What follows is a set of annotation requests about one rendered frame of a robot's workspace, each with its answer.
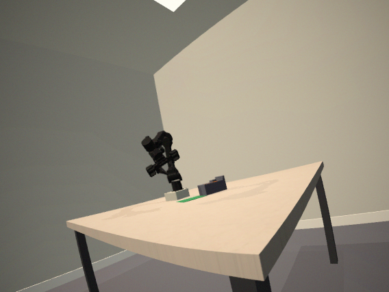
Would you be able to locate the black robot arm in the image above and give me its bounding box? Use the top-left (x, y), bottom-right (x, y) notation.
top-left (141, 130), bottom-right (183, 192)

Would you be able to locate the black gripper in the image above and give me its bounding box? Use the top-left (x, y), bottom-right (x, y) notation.
top-left (146, 149), bottom-right (180, 177)

